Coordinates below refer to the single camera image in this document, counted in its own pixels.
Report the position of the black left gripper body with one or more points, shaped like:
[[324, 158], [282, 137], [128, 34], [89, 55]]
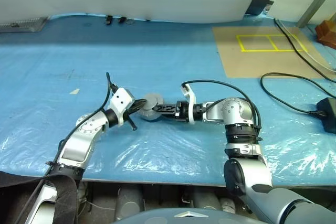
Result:
[[132, 108]]

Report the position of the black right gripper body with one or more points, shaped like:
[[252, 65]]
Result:
[[181, 110]]

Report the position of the grey round motor housing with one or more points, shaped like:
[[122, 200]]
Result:
[[152, 100]]

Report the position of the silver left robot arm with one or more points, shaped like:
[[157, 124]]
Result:
[[76, 145]]

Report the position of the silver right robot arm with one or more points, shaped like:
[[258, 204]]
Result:
[[246, 171]]

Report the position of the blue plastic table sheet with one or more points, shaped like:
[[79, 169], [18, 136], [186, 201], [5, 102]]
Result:
[[170, 51]]

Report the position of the small beige tape piece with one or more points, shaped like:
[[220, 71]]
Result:
[[74, 91]]

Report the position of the brown cardboard sheet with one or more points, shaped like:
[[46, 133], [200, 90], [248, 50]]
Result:
[[236, 61]]

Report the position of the dark grey cylinder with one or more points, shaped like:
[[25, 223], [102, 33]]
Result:
[[130, 203], [207, 197]]

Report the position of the small black clip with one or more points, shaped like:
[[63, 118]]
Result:
[[122, 20], [108, 20]]

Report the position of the black cloth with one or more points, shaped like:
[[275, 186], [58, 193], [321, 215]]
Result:
[[65, 195]]

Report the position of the grey robot torso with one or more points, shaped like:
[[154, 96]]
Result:
[[189, 217]]

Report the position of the grey metal grate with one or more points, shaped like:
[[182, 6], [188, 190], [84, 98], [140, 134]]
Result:
[[26, 24]]

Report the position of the black power adapter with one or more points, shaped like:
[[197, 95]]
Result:
[[328, 113]]

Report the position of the brown wooden block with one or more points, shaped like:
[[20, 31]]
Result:
[[326, 32]]

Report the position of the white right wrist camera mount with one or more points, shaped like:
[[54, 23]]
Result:
[[191, 103]]

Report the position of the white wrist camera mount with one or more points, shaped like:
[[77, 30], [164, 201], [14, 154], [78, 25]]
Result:
[[120, 100], [191, 103]]

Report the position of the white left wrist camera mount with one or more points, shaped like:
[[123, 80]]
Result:
[[120, 100]]

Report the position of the aluminium frame profile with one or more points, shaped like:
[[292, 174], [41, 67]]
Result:
[[315, 1]]

